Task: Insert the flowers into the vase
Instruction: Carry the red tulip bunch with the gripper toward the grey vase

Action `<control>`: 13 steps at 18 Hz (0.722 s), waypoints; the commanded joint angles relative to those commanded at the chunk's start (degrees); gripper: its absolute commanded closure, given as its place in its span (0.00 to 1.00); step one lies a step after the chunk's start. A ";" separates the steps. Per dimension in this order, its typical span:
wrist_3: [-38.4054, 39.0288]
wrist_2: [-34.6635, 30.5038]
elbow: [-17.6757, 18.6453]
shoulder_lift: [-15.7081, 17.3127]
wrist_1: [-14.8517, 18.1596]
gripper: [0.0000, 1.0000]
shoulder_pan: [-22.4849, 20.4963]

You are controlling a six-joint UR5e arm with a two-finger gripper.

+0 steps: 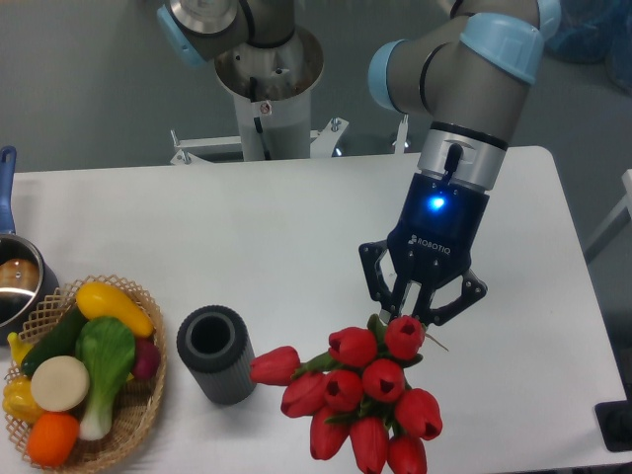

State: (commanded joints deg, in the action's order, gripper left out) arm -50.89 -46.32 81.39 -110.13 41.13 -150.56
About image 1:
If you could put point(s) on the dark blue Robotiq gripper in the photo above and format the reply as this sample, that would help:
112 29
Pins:
430 246

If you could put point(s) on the red tulip bouquet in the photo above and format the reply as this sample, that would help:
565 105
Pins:
357 392

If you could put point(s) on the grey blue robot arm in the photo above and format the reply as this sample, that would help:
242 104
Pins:
471 75

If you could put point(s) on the grey ribbed cylindrical vase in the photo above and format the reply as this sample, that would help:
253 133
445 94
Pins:
214 344

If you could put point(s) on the black device at table edge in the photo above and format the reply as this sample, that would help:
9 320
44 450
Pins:
614 420

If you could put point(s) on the red radish toy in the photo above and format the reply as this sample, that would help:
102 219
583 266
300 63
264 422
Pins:
147 360

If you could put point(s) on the woven wicker basket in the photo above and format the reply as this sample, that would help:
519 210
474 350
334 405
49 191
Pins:
136 406

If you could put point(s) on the blue plastic bag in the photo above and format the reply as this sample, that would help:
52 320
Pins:
592 32

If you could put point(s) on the green bok choy toy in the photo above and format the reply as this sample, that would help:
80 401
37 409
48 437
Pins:
106 347

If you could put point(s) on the yellow squash toy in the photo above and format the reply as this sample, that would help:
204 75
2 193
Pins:
97 299

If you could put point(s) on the green cucumber toy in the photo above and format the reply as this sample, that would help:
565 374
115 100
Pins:
60 340

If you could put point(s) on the cream round bun toy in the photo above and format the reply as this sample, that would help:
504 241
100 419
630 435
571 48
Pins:
60 383

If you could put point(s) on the orange fruit toy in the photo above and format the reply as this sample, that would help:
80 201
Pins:
52 439

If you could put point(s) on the yellow banana toy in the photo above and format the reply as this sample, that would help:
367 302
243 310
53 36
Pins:
18 348

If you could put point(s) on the yellow bell pepper toy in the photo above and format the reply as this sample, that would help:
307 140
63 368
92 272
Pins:
19 402

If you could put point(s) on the white frame at right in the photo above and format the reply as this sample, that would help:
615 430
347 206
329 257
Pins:
614 222

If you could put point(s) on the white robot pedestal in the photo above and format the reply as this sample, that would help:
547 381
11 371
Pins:
271 92

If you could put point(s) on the blue handled steel saucepan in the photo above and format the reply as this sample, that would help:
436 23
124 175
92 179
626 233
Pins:
26 279

